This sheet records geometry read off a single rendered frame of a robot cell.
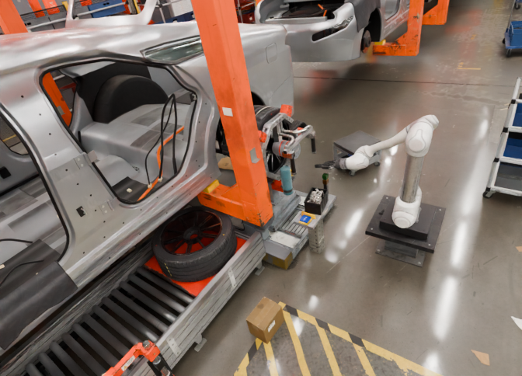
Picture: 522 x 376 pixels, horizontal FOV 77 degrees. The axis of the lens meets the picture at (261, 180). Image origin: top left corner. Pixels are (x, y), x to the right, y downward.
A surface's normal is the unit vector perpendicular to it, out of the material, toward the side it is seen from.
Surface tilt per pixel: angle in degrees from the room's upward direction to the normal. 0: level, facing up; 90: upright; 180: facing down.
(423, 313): 0
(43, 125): 78
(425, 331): 0
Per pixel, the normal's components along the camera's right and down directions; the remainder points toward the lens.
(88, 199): 0.80, 0.22
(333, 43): -0.01, 0.58
